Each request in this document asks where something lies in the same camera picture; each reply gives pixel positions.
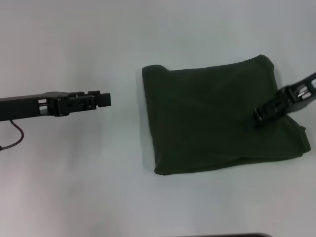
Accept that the dark green printed t-shirt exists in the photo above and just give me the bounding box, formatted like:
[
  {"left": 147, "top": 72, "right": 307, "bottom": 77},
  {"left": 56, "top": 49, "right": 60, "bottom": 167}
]
[{"left": 141, "top": 54, "right": 312, "bottom": 176}]

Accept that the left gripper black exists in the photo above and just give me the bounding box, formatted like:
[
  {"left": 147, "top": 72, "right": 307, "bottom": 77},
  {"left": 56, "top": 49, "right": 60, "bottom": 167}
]
[{"left": 0, "top": 90, "right": 112, "bottom": 121}]

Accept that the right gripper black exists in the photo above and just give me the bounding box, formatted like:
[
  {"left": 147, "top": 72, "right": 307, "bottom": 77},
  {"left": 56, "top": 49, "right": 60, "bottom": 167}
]
[{"left": 253, "top": 72, "right": 316, "bottom": 128}]

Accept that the thin dark left gripper cable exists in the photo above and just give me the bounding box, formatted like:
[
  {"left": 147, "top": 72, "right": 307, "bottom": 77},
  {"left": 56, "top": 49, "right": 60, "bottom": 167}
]
[{"left": 0, "top": 120, "right": 25, "bottom": 152}]

